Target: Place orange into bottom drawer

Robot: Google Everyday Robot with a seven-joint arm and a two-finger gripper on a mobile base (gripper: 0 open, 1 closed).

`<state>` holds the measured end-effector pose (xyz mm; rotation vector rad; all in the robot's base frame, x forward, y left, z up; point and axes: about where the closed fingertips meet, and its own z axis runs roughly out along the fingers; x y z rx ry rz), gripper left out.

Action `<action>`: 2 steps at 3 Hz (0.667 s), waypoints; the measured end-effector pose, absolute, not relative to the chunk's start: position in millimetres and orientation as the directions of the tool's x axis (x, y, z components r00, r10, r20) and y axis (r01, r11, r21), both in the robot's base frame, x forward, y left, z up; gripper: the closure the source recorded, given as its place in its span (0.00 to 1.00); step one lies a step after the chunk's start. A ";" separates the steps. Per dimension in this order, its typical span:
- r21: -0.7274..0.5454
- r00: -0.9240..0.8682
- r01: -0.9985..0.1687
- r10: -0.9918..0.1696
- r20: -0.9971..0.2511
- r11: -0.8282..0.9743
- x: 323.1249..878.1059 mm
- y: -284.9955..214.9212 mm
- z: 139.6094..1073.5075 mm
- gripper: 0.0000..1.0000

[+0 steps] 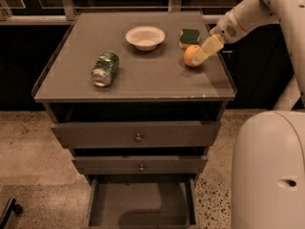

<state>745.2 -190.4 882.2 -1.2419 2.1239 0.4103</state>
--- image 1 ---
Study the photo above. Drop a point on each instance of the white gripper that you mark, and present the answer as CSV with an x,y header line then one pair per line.
x,y
226,29

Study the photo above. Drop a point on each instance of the green soda can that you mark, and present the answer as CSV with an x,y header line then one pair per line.
x,y
105,69

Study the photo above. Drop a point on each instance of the white bowl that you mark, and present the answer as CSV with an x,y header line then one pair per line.
x,y
145,38

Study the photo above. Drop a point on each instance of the top drawer metal knob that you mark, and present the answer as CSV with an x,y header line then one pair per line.
x,y
138,138

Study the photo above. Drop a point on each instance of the green yellow sponge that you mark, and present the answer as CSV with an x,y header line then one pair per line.
x,y
188,37

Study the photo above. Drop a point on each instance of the top grey drawer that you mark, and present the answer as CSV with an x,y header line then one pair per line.
x,y
76,135

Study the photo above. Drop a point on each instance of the drawer metal knob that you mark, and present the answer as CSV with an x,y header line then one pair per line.
x,y
141,168
138,138

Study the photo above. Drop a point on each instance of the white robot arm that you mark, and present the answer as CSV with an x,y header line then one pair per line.
x,y
268,171

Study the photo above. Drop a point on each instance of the bottom open grey drawer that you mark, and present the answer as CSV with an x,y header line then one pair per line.
x,y
142,202

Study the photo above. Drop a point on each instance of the metal railing frame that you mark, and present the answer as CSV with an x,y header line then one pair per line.
x,y
127,7

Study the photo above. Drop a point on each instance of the middle drawer metal knob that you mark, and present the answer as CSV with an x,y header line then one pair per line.
x,y
141,168

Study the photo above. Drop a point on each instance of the middle grey drawer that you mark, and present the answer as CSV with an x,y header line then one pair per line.
x,y
128,165

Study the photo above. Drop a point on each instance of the black caster wheel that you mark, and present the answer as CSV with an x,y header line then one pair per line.
x,y
10,207

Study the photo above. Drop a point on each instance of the white pole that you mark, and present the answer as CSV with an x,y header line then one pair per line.
x,y
289,96

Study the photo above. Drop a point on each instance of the grey drawer cabinet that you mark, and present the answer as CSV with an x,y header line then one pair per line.
x,y
148,86

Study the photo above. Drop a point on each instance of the orange fruit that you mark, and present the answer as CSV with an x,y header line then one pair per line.
x,y
189,54

